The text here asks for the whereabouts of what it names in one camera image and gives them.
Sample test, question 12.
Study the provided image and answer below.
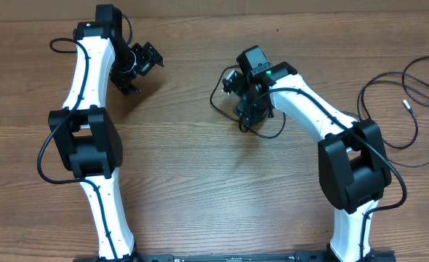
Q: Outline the thick black usb cable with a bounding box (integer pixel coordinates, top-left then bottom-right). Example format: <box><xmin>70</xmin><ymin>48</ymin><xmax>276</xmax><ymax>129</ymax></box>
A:
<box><xmin>209</xmin><ymin>64</ymin><xmax>287</xmax><ymax>140</ymax></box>

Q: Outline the thin black cable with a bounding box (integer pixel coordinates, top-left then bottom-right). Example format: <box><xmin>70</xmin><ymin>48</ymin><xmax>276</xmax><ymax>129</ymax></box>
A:
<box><xmin>356</xmin><ymin>55</ymin><xmax>429</xmax><ymax>149</ymax></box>
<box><xmin>359</xmin><ymin>78</ymin><xmax>429</xmax><ymax>169</ymax></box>

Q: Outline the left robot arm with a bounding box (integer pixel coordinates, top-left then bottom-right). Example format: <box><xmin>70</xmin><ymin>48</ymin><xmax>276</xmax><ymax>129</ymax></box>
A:
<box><xmin>40</xmin><ymin>4</ymin><xmax>164</xmax><ymax>261</ymax></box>

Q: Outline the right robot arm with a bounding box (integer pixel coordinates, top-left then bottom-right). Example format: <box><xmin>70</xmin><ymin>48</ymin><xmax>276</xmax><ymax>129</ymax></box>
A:
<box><xmin>223</xmin><ymin>46</ymin><xmax>396</xmax><ymax>261</ymax></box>

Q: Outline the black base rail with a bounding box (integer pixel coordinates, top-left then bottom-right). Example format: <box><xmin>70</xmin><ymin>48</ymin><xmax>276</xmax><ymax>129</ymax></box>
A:
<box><xmin>73</xmin><ymin>250</ymin><xmax>397</xmax><ymax>262</ymax></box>

